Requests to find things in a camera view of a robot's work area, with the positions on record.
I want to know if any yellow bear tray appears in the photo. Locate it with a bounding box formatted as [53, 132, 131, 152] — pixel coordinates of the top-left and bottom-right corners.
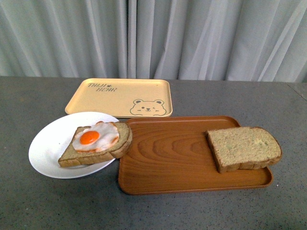
[65, 78, 173, 118]

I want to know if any grey curtain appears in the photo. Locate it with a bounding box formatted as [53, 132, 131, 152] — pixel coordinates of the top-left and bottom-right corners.
[0, 0, 307, 82]

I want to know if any fried egg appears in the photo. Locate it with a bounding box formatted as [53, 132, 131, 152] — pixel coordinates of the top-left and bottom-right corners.
[72, 121, 119, 153]

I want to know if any brown wood-grain tray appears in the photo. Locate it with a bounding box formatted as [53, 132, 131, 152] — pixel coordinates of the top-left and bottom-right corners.
[118, 116, 273, 195]

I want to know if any bread slice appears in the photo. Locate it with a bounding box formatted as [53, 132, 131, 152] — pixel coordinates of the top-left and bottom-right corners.
[205, 127, 282, 173]
[58, 122, 132, 167]

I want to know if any white round plate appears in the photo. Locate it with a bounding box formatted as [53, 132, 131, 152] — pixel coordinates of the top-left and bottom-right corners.
[28, 112, 118, 179]

